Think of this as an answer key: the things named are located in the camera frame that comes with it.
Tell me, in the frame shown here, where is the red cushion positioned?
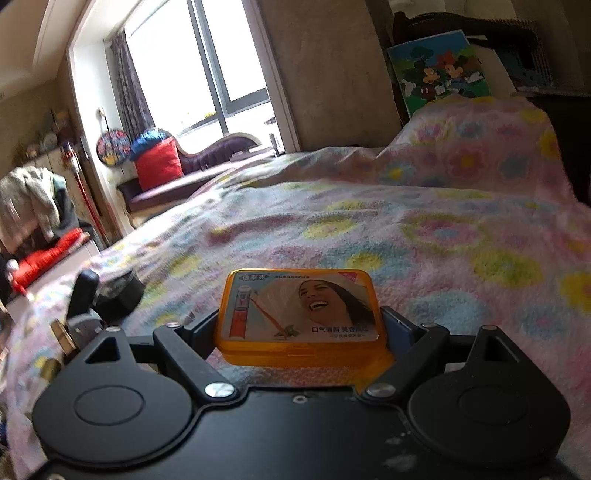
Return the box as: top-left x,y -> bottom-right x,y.
135,141 -> 184,192

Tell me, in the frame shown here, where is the red plush toy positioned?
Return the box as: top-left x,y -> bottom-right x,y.
11,230 -> 90,296

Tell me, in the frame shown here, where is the pile of clothes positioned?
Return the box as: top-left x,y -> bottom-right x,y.
0,166 -> 81,250

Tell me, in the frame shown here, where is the black handle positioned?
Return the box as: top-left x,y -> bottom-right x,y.
66,270 -> 101,324

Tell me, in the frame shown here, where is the floral fleece blanket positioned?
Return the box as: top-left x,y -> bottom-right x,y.
0,95 -> 591,480

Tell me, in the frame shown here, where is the window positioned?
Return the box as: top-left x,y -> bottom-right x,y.
124,0 -> 273,139

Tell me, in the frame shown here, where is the cartoon picture board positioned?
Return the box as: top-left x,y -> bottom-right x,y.
387,30 -> 491,118

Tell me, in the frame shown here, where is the blue cloth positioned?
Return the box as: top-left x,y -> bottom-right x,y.
129,128 -> 171,160

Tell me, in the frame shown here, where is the purple chaise lounge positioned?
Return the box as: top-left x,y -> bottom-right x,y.
117,131 -> 278,213

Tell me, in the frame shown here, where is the black round object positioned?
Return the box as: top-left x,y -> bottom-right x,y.
92,270 -> 146,324

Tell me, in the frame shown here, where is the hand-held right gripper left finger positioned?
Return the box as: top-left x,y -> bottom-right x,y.
69,309 -> 237,408

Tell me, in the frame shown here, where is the red stick vacuum cleaner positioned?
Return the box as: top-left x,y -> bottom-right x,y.
62,141 -> 105,250

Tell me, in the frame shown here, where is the round dartboard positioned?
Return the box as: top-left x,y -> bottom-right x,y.
95,130 -> 131,166

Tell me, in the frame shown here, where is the white bench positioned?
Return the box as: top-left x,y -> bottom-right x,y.
9,235 -> 105,305

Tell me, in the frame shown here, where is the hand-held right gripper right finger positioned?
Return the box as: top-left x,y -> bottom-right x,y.
362,308 -> 514,403

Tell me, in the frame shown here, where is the orange plastic box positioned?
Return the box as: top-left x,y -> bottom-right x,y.
213,268 -> 397,383

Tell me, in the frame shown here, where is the patterned curtain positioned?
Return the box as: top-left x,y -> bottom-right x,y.
110,30 -> 155,139

